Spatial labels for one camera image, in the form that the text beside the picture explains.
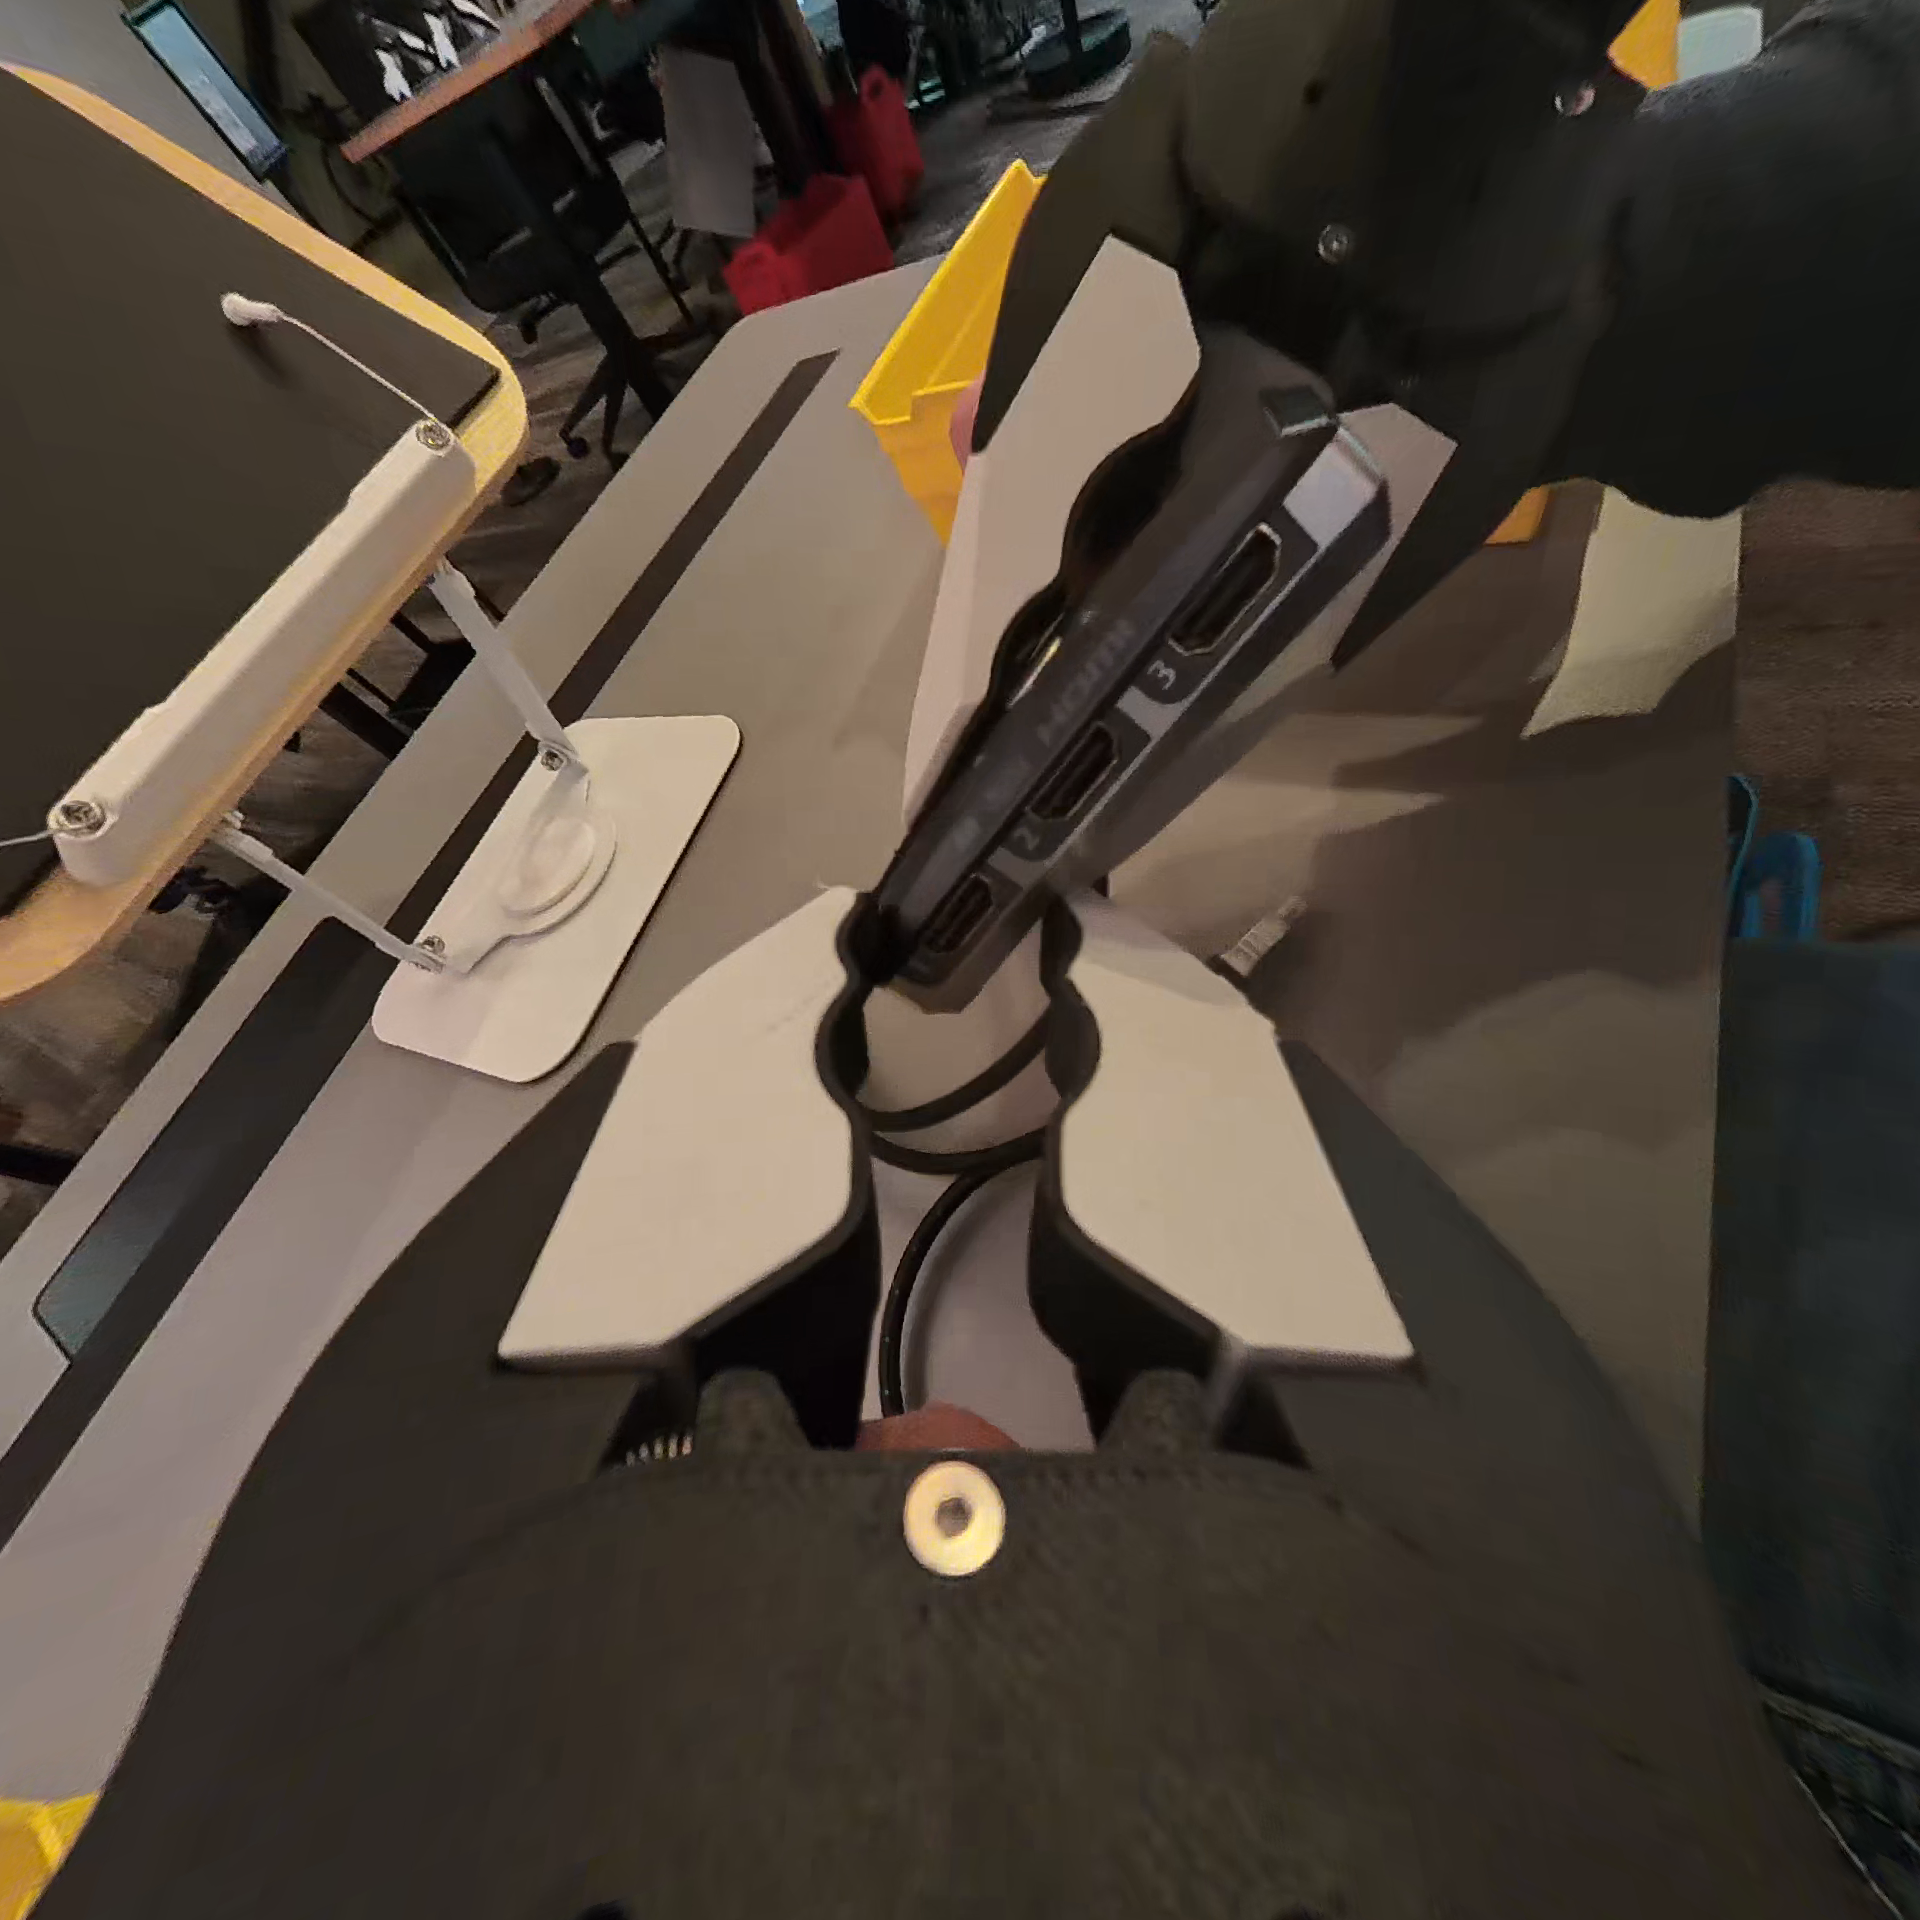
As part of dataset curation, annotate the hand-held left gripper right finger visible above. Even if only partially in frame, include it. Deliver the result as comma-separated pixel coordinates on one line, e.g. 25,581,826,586
1031,897,1421,1448

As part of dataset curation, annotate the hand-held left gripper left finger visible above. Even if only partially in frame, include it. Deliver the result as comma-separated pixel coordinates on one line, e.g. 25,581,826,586
495,884,889,1448

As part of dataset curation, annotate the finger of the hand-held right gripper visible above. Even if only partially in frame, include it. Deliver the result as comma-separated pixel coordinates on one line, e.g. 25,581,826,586
905,235,1206,813
1106,546,1384,893

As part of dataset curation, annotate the black HDMI switch box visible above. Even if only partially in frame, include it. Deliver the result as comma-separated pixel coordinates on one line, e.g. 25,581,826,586
870,320,1395,1022

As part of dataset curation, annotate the person's right forearm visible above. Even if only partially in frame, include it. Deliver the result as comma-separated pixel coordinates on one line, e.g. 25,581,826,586
1502,0,1920,519

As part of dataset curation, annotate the red floor bin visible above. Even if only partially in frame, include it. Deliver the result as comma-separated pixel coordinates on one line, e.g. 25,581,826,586
724,170,896,316

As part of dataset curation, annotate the red plastic container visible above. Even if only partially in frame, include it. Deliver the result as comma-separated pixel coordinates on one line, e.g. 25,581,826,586
831,61,923,217

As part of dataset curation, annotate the wood-top background desk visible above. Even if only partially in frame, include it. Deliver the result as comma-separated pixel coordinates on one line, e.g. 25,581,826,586
343,0,660,450

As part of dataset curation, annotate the wooden book stand white base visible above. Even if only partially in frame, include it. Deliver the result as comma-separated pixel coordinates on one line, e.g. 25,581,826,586
0,58,743,1086

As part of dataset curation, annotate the black computer monitor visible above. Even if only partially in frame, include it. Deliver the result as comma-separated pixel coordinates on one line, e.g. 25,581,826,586
121,0,289,183

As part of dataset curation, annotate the blue strap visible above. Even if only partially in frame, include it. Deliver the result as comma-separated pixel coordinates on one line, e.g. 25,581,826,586
1725,772,1824,943

